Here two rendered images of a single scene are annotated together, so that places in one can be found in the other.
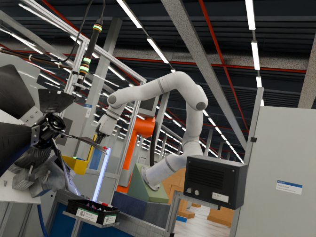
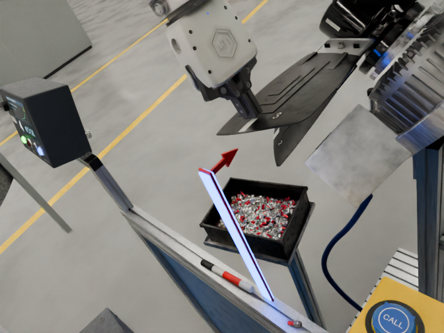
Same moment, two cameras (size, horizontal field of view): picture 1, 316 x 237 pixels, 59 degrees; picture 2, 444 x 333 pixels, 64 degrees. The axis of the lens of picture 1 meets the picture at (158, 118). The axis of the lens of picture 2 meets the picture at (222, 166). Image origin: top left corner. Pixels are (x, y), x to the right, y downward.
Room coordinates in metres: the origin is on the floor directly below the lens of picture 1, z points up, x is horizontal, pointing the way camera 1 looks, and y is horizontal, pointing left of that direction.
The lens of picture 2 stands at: (2.07, 0.41, 1.47)
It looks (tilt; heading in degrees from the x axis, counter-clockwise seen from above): 36 degrees down; 203
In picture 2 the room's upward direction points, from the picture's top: 25 degrees counter-clockwise
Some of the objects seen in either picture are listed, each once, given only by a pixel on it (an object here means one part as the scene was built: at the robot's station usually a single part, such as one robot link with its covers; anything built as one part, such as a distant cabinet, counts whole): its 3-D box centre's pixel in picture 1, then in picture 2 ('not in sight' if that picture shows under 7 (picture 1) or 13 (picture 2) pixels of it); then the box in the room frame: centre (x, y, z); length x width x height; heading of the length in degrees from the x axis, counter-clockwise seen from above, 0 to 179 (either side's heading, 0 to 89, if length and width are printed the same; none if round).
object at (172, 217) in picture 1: (173, 211); (110, 184); (1.41, -0.19, 0.96); 0.03 x 0.03 x 0.20; 53
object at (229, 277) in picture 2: (107, 205); (225, 275); (1.67, 0.15, 0.87); 0.14 x 0.01 x 0.01; 57
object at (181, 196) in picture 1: (196, 199); (78, 153); (1.35, -0.27, 1.04); 0.24 x 0.03 x 0.03; 53
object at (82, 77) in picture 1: (89, 52); not in sight; (1.44, 0.45, 1.65); 0.04 x 0.04 x 0.46
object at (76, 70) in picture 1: (79, 78); not in sight; (1.44, 0.46, 1.49); 0.09 x 0.07 x 0.10; 88
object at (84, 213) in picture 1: (92, 211); (256, 215); (1.50, 0.20, 0.84); 0.22 x 0.17 x 0.07; 68
